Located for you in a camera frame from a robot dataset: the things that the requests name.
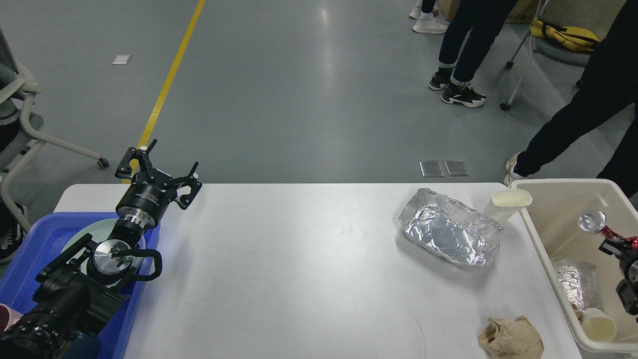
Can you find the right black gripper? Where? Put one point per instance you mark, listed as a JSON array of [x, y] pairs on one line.
[[627, 289]]

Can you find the person with white shoes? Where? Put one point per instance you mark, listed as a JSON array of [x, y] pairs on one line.
[[425, 14]]

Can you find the beige plastic bin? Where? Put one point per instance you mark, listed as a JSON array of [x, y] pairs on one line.
[[551, 220]]

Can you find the yellow bag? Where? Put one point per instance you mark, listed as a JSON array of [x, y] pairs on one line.
[[572, 38]]

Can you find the pink mug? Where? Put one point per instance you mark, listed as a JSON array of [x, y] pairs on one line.
[[8, 317]]

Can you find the blue plastic tray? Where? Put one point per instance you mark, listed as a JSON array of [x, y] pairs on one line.
[[42, 244]]

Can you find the left floor plate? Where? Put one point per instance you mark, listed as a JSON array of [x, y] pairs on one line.
[[431, 169]]

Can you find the left grey office chair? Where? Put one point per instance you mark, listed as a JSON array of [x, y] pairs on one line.
[[34, 138]]

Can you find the crushed red can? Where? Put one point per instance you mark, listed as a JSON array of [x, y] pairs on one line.
[[595, 222]]

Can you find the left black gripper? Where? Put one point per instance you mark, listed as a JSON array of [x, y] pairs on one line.
[[144, 202]]

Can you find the crumpled brown paper bag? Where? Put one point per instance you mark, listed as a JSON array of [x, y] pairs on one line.
[[517, 339]]

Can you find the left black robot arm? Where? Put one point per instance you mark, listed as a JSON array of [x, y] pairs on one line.
[[80, 289]]

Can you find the foil tray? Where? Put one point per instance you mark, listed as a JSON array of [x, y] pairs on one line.
[[579, 281], [451, 230]]

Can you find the right floor plate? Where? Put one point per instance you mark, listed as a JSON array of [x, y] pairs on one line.
[[457, 168]]

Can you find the person with black sneakers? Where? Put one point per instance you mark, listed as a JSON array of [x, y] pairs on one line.
[[466, 43]]

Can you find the floor plate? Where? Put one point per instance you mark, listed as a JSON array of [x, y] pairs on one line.
[[457, 168], [431, 169]]

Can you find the cardboard box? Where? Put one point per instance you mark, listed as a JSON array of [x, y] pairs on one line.
[[523, 12]]

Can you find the person with beige sneakers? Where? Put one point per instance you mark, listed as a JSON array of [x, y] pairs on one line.
[[610, 85]]

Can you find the white paper cup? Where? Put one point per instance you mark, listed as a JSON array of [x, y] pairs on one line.
[[506, 203], [598, 326]]

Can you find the seated person grey sweater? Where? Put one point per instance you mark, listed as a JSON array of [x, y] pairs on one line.
[[12, 232]]

